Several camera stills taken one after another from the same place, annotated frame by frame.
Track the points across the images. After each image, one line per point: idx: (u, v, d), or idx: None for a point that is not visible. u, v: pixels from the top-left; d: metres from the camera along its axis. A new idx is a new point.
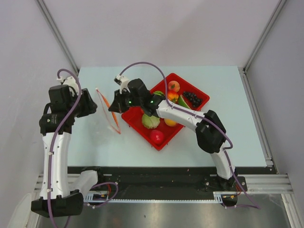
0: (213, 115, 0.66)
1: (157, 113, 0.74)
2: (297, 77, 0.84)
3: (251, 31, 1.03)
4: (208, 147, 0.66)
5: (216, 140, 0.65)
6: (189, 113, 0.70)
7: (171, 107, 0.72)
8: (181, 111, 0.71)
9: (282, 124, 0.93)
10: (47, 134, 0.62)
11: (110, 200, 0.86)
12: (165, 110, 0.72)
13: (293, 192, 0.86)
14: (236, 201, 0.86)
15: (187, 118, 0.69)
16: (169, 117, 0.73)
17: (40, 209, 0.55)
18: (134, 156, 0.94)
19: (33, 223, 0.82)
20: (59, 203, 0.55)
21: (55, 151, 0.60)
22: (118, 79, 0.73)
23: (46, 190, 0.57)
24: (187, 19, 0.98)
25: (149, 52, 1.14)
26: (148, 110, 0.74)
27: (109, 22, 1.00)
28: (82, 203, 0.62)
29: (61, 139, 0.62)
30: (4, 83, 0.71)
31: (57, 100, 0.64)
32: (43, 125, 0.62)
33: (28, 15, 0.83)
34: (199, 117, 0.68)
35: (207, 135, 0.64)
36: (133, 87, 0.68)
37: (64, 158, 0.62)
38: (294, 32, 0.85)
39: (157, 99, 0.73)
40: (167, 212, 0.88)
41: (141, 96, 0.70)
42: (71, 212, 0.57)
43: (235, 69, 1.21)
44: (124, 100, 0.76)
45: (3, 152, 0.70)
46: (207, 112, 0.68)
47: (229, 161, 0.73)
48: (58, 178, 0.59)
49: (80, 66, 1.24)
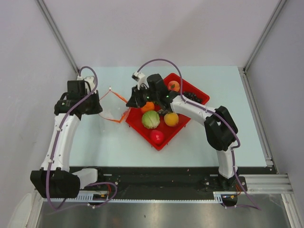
0: (224, 111, 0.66)
1: (171, 108, 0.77)
2: (296, 76, 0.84)
3: (251, 32, 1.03)
4: (217, 143, 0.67)
5: (226, 137, 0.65)
6: (200, 107, 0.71)
7: (184, 101, 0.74)
8: (193, 105, 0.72)
9: (282, 124, 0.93)
10: (60, 114, 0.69)
11: (109, 200, 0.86)
12: (178, 104, 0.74)
13: (293, 192, 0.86)
14: (236, 201, 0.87)
15: (198, 112, 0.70)
16: (182, 111, 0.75)
17: (38, 178, 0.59)
18: (134, 156, 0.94)
19: (33, 223, 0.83)
20: (57, 176, 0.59)
21: (63, 128, 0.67)
22: (136, 75, 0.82)
23: (48, 161, 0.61)
24: (187, 19, 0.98)
25: (149, 52, 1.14)
26: (164, 104, 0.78)
27: (109, 22, 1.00)
28: (78, 185, 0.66)
29: (70, 120, 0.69)
30: (5, 83, 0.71)
31: (73, 90, 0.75)
32: (57, 108, 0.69)
33: (28, 15, 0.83)
34: (209, 111, 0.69)
35: (215, 129, 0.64)
36: (152, 80, 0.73)
37: (70, 138, 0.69)
38: (293, 33, 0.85)
39: (173, 94, 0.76)
40: (167, 212, 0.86)
41: (158, 90, 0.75)
42: (65, 184, 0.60)
43: (235, 69, 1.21)
44: (141, 96, 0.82)
45: (3, 152, 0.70)
46: (219, 108, 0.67)
47: (234, 162, 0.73)
48: (61, 152, 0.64)
49: (80, 66, 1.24)
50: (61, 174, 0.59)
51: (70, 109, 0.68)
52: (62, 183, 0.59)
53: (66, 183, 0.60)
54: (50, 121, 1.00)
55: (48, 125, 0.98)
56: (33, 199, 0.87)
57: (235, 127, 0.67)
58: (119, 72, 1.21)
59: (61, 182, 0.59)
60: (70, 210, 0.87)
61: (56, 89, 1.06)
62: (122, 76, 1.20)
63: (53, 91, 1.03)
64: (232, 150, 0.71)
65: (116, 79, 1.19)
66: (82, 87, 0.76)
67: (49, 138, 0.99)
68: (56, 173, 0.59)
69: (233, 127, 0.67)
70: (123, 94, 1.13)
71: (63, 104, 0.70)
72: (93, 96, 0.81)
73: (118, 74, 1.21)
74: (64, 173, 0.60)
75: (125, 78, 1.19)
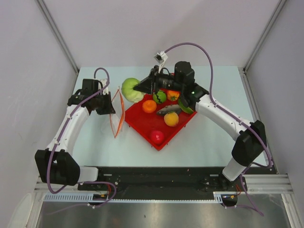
0: (261, 127, 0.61)
1: (195, 106, 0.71)
2: (296, 76, 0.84)
3: (250, 32, 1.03)
4: (243, 160, 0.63)
5: (255, 155, 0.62)
6: (233, 117, 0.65)
7: (214, 105, 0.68)
8: (224, 112, 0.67)
9: (283, 124, 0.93)
10: (71, 106, 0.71)
11: (109, 200, 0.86)
12: (205, 107, 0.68)
13: (293, 192, 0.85)
14: (236, 201, 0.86)
15: (230, 123, 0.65)
16: (207, 113, 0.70)
17: (42, 158, 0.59)
18: (134, 156, 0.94)
19: (33, 223, 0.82)
20: (60, 157, 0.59)
21: (73, 118, 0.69)
22: (160, 56, 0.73)
23: (54, 142, 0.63)
24: (187, 19, 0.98)
25: (149, 52, 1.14)
26: (187, 99, 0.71)
27: (109, 22, 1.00)
28: (78, 173, 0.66)
29: (80, 113, 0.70)
30: (4, 83, 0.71)
31: (88, 87, 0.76)
32: (71, 99, 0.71)
33: (28, 15, 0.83)
34: (244, 125, 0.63)
35: (247, 145, 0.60)
36: (182, 71, 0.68)
37: (77, 128, 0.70)
38: (293, 32, 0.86)
39: (199, 90, 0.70)
40: (167, 211, 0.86)
41: (185, 82, 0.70)
42: (67, 168, 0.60)
43: (235, 69, 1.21)
44: (160, 81, 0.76)
45: (3, 151, 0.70)
46: (255, 122, 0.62)
47: (245, 169, 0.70)
48: (67, 137, 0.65)
49: (80, 66, 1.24)
50: (64, 155, 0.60)
51: (81, 102, 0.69)
52: (64, 164, 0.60)
53: (67, 167, 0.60)
54: (50, 121, 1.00)
55: (48, 125, 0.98)
56: (33, 199, 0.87)
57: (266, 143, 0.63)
58: (119, 72, 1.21)
59: (63, 165, 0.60)
60: (70, 211, 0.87)
61: (56, 89, 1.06)
62: (122, 77, 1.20)
63: (53, 91, 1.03)
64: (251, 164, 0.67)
65: (116, 79, 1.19)
66: (95, 86, 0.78)
67: (49, 138, 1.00)
68: (60, 154, 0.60)
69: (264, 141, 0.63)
70: None
71: (76, 98, 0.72)
72: (105, 96, 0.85)
73: (118, 74, 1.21)
74: (68, 155, 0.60)
75: (125, 79, 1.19)
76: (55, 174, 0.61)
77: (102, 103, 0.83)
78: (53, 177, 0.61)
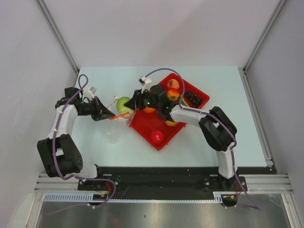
0: (219, 111, 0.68)
1: (171, 118, 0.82)
2: (296, 77, 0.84)
3: (250, 32, 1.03)
4: (216, 146, 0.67)
5: (224, 137, 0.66)
6: (195, 110, 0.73)
7: (181, 108, 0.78)
8: (189, 110, 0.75)
9: (282, 124, 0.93)
10: (60, 107, 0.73)
11: (109, 200, 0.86)
12: (176, 112, 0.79)
13: (293, 192, 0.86)
14: (236, 201, 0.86)
15: (194, 116, 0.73)
16: (182, 118, 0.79)
17: (44, 147, 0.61)
18: (134, 156, 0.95)
19: (33, 223, 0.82)
20: (62, 139, 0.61)
21: (64, 112, 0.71)
22: (143, 80, 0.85)
23: (54, 129, 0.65)
24: (186, 19, 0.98)
25: (149, 52, 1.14)
26: (165, 115, 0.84)
27: (109, 22, 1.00)
28: (81, 161, 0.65)
29: (70, 109, 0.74)
30: (4, 83, 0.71)
31: (70, 93, 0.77)
32: (58, 103, 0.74)
33: (28, 15, 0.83)
34: (204, 113, 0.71)
35: (211, 129, 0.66)
36: (155, 92, 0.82)
37: (69, 122, 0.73)
38: (293, 32, 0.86)
39: (172, 104, 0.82)
40: (167, 212, 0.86)
41: (160, 100, 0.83)
42: (70, 151, 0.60)
43: (235, 70, 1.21)
44: (142, 100, 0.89)
45: (4, 151, 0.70)
46: (213, 108, 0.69)
47: (233, 161, 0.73)
48: (64, 125, 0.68)
49: (80, 66, 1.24)
50: (66, 137, 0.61)
51: (69, 99, 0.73)
52: (68, 145, 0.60)
53: (71, 148, 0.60)
54: (50, 121, 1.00)
55: (48, 125, 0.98)
56: (33, 199, 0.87)
57: (232, 126, 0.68)
58: (119, 73, 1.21)
59: (67, 147, 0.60)
60: (70, 211, 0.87)
61: (56, 89, 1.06)
62: (122, 77, 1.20)
63: (53, 91, 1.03)
64: (232, 150, 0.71)
65: (116, 79, 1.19)
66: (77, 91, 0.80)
67: None
68: (61, 137, 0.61)
69: (230, 125, 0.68)
70: (122, 94, 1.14)
71: (63, 100, 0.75)
72: (93, 101, 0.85)
73: (118, 74, 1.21)
74: (69, 137, 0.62)
75: (125, 79, 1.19)
76: (61, 161, 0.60)
77: (91, 108, 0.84)
78: (60, 165, 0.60)
